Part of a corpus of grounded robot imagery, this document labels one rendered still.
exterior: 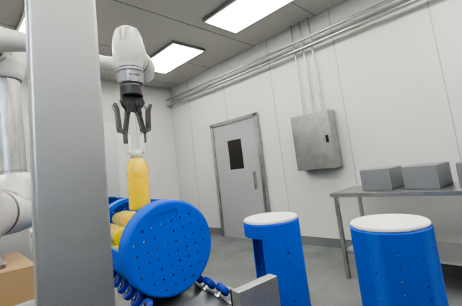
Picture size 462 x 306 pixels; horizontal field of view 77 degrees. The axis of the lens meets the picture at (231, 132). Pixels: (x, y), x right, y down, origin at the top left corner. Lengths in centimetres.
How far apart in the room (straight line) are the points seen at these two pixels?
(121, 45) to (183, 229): 64
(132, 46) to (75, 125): 78
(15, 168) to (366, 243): 132
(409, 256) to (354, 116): 320
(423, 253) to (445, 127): 287
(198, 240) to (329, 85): 372
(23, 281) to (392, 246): 116
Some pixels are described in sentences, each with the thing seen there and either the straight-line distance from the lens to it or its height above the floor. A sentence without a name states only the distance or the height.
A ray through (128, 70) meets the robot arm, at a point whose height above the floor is 167.
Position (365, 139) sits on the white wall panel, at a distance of 422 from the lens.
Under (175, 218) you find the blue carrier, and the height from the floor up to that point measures 118.
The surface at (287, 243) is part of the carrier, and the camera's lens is 149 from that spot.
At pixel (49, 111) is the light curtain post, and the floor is 138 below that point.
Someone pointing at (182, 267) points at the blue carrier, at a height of 102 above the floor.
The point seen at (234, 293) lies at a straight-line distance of 62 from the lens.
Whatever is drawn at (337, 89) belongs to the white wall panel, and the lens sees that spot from 440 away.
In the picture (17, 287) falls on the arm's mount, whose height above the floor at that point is 105.
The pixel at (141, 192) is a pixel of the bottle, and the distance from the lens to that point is 100.
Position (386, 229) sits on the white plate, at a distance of 120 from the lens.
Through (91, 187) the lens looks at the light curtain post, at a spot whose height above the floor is 131.
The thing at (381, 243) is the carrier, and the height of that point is 99.
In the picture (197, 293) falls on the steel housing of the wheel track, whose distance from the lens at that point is 107.
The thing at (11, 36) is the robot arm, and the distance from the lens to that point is 127.
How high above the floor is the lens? 131
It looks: 7 degrees up
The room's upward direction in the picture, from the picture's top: 7 degrees counter-clockwise
